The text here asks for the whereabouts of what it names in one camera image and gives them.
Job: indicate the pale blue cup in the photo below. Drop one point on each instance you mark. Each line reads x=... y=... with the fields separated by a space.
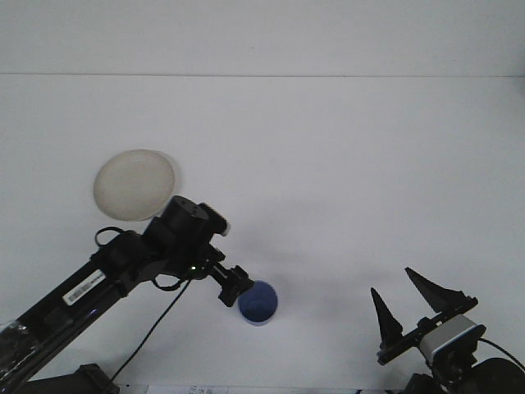
x=260 y=305

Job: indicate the pale round plate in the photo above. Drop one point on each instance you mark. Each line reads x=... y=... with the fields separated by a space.
x=131 y=184

